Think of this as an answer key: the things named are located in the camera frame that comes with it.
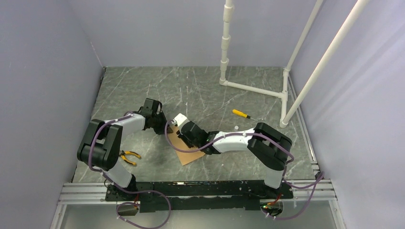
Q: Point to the white pvc pipe frame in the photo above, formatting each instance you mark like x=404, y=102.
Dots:
x=279, y=28

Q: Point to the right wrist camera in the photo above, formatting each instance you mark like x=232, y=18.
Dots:
x=180, y=120

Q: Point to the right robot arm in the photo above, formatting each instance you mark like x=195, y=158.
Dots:
x=268, y=145

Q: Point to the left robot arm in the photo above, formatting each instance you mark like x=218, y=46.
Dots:
x=100, y=145

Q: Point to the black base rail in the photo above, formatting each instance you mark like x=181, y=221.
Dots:
x=196, y=195

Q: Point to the yellow handled pliers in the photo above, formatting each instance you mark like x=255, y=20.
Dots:
x=128, y=156

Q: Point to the yellow handled screwdriver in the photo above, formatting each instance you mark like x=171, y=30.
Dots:
x=241, y=114

